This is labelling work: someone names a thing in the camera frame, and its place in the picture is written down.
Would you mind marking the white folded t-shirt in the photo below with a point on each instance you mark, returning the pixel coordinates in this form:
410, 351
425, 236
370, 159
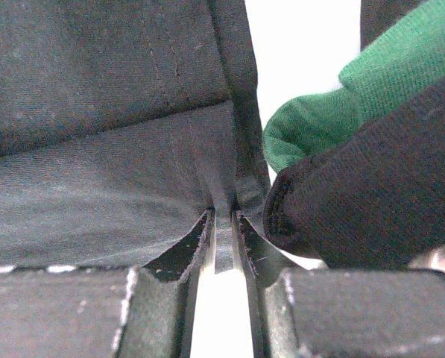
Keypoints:
434, 259

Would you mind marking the green folded t-shirt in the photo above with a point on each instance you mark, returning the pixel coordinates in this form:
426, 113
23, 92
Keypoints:
395, 64

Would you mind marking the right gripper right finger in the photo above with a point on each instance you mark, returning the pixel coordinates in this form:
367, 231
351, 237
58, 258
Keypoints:
296, 312

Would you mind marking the black t-shirt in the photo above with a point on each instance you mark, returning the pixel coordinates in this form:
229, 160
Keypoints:
121, 122
375, 201

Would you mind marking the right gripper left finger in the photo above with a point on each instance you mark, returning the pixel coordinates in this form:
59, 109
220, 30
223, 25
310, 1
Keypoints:
107, 311

